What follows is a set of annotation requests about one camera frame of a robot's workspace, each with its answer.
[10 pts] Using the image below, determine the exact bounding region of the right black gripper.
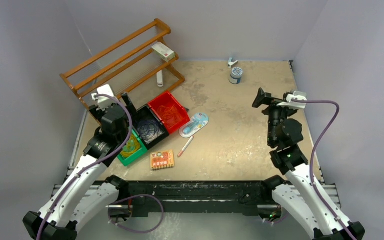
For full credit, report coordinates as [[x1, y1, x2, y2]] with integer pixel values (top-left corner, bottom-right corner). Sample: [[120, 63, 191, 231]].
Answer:
[[252, 88, 295, 145]]

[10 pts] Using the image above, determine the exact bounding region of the purple cable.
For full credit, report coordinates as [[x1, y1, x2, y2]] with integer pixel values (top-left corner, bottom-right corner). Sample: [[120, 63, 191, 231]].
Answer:
[[137, 120, 163, 142], [136, 119, 165, 142]]

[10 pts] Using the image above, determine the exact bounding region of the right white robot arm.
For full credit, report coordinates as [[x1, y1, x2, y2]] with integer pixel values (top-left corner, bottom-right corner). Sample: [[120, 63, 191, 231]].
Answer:
[[252, 88, 366, 240]]

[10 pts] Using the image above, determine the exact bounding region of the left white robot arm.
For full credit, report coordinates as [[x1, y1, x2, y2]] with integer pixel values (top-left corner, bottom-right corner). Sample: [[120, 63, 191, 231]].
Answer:
[[22, 93, 133, 240]]

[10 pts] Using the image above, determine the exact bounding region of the black plastic bin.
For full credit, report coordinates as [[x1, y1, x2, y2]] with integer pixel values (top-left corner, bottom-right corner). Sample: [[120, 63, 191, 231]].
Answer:
[[133, 105, 169, 150]]

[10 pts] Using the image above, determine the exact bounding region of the green plastic bin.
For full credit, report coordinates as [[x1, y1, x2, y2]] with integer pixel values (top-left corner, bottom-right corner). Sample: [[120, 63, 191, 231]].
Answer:
[[117, 129, 148, 167]]

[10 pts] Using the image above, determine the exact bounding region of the red plastic bin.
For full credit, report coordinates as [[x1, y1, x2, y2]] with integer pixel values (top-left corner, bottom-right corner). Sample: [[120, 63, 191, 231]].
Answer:
[[147, 91, 190, 134]]

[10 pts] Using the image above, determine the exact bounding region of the white stapler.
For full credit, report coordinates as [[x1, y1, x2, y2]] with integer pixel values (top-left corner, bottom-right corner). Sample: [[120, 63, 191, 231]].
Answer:
[[156, 70, 164, 88]]

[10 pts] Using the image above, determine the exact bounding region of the wooden shelf rack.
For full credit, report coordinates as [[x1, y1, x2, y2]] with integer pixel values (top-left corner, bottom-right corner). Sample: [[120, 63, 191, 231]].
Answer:
[[59, 18, 186, 110]]

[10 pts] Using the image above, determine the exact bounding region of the orange snack packet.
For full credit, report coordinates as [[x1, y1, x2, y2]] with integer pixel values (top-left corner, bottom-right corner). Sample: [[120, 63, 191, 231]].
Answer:
[[149, 150, 175, 171]]

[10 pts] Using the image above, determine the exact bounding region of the white orange pen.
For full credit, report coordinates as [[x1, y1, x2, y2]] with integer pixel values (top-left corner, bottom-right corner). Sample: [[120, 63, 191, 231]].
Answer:
[[177, 136, 194, 158]]

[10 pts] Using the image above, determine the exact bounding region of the blue toothbrush blister pack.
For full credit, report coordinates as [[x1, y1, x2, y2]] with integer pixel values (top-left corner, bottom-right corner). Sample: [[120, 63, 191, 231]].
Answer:
[[179, 112, 210, 139]]

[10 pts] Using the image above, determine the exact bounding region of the white red carton box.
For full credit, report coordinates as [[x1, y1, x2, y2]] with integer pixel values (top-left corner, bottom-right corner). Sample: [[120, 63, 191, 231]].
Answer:
[[151, 42, 176, 62]]

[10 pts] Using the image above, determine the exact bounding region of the blue lidded jar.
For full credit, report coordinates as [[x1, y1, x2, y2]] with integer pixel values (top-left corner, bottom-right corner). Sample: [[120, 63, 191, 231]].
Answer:
[[229, 67, 244, 85]]

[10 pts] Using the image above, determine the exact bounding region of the yellow cable coil in bin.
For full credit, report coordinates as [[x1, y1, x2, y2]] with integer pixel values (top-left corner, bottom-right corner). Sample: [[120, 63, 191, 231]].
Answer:
[[119, 134, 142, 159]]

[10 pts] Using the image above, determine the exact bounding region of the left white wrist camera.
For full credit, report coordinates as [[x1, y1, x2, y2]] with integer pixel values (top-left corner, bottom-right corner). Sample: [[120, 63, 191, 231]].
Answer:
[[91, 84, 114, 111]]

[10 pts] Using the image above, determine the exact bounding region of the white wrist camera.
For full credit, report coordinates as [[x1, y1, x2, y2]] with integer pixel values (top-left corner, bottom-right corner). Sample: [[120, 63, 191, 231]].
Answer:
[[91, 84, 114, 111], [276, 90, 307, 110]]

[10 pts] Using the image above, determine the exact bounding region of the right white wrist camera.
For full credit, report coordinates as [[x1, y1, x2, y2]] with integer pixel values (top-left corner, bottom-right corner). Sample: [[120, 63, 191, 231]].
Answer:
[[276, 90, 307, 110]]

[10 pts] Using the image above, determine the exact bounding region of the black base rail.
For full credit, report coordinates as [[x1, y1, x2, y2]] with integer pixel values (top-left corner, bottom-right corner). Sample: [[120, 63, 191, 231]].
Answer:
[[122, 180, 279, 217]]

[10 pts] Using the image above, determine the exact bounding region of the base purple hose loop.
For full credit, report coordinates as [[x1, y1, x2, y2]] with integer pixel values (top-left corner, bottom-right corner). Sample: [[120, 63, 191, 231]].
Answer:
[[107, 193, 164, 234]]

